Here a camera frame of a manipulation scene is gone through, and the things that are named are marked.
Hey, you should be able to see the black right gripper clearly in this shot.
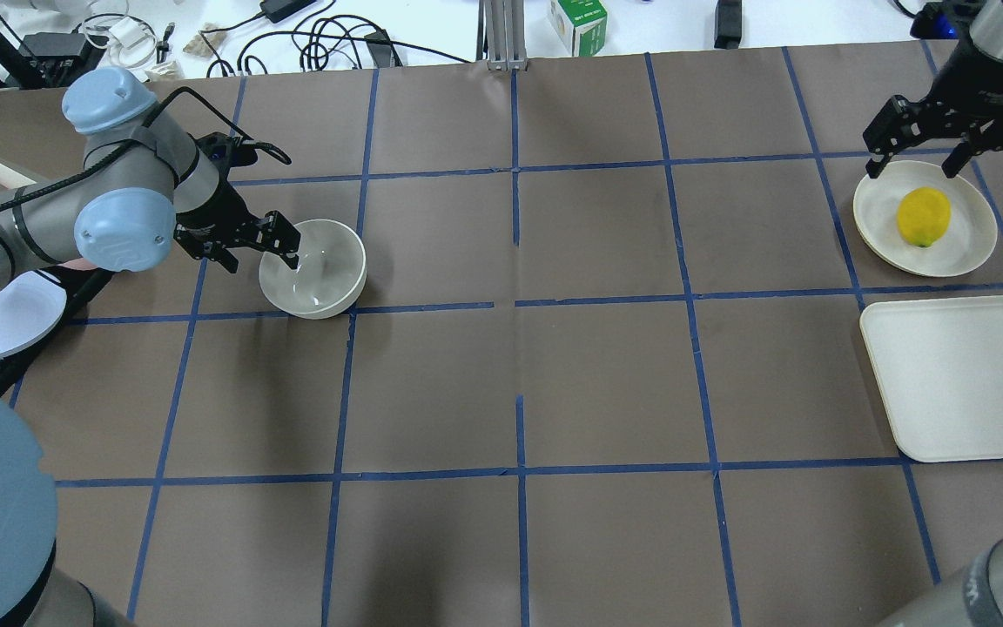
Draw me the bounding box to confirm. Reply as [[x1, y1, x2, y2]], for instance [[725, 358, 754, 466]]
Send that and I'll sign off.
[[863, 39, 1003, 179]]

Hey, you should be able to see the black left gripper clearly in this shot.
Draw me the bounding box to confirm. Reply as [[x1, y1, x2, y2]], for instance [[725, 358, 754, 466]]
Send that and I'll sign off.
[[174, 132, 301, 267]]

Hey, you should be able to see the yellow lemon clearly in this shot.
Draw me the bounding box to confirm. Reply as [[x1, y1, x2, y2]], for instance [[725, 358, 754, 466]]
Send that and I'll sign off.
[[896, 186, 953, 247]]

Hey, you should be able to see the white ceramic bowl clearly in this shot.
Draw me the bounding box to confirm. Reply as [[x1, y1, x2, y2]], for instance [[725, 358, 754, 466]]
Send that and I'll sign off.
[[259, 219, 367, 319]]

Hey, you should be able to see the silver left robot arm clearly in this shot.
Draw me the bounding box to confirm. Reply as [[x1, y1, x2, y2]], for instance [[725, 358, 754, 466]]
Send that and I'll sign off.
[[0, 67, 301, 291]]

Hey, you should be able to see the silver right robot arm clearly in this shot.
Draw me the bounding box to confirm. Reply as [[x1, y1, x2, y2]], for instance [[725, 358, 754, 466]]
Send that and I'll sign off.
[[861, 1, 1003, 179]]

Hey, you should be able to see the cream round plate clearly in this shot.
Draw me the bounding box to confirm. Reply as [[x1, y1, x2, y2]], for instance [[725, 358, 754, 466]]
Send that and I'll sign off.
[[853, 160, 998, 278]]

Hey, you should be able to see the black plate rack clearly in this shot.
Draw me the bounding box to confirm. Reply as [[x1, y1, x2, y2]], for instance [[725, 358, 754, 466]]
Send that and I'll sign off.
[[0, 266, 114, 396]]

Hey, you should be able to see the black power adapter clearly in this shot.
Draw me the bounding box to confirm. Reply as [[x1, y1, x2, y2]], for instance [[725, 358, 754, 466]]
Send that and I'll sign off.
[[259, 0, 315, 24]]

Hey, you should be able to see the cream rectangular tray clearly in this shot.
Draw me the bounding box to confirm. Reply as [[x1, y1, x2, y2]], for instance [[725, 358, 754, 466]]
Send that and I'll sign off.
[[858, 296, 1003, 463]]

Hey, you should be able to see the blue plate in rack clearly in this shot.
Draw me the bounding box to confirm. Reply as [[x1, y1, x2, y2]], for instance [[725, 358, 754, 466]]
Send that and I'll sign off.
[[0, 271, 67, 360]]

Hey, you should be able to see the cream plate in rack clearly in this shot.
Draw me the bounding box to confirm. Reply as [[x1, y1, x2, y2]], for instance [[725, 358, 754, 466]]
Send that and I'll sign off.
[[0, 158, 48, 189]]

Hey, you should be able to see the green white carton box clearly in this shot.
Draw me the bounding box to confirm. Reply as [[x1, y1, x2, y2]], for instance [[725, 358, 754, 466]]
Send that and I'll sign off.
[[547, 1, 609, 57]]

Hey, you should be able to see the aluminium frame post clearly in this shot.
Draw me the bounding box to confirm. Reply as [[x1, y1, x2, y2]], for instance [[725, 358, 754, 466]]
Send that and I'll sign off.
[[476, 1, 528, 71]]

